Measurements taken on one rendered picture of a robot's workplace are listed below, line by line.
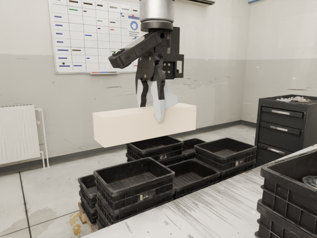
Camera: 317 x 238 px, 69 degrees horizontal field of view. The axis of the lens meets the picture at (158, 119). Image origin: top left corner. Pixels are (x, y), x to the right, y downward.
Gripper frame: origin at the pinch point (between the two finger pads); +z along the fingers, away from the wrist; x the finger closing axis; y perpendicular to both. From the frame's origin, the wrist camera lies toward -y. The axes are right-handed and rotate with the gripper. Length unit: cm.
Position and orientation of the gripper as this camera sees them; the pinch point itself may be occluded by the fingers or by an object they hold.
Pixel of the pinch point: (148, 115)
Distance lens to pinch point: 53.4
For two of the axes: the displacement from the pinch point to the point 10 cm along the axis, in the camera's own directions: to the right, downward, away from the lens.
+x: -5.5, -1.9, 8.1
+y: 8.3, -1.2, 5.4
